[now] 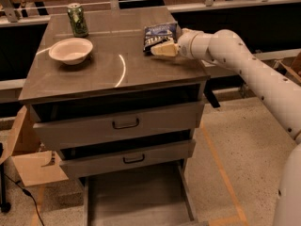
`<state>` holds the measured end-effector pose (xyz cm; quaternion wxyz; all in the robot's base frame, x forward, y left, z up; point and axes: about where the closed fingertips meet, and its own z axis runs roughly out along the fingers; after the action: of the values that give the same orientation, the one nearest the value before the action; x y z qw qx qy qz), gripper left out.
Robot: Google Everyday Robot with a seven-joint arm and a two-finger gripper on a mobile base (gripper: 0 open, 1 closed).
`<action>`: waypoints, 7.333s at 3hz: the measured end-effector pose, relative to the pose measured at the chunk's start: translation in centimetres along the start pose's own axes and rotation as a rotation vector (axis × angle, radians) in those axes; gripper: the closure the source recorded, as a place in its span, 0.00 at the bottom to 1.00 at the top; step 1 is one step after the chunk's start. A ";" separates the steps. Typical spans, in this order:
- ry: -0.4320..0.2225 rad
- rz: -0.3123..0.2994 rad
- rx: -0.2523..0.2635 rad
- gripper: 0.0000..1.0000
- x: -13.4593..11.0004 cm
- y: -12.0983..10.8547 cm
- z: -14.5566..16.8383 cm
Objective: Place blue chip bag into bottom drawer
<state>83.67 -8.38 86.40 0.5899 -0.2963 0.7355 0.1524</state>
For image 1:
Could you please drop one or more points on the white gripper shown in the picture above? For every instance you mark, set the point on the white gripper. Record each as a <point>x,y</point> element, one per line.
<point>187,45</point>

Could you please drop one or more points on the blue chip bag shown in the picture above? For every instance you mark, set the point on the blue chip bag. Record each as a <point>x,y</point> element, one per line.
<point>157,34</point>

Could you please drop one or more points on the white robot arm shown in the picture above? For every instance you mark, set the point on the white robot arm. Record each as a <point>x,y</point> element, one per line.
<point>280,95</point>

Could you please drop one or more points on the grey drawer cabinet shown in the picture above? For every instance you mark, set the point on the grey drawer cabinet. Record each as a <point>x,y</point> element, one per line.
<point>116,77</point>

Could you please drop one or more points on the top grey drawer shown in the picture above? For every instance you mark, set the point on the top grey drawer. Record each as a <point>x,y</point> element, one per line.
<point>58,135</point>

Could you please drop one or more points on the bottom open grey drawer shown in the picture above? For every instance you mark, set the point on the bottom open grey drawer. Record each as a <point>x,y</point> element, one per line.
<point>156,195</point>

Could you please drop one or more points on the middle grey drawer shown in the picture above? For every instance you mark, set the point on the middle grey drawer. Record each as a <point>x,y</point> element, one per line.
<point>135,158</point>

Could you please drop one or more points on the white bowl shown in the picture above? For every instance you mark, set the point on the white bowl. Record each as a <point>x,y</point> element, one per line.
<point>71,51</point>

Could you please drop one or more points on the green soda can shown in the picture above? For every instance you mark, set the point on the green soda can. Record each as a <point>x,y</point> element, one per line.
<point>77,19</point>

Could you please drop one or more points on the brown cardboard box left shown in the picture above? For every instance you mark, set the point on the brown cardboard box left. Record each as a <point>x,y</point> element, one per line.
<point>34,164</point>

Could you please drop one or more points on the black stand base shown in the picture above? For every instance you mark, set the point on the black stand base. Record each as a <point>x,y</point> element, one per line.
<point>4,204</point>

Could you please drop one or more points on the metal railing frame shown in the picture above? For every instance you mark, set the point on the metal railing frame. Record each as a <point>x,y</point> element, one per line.
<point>94,3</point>

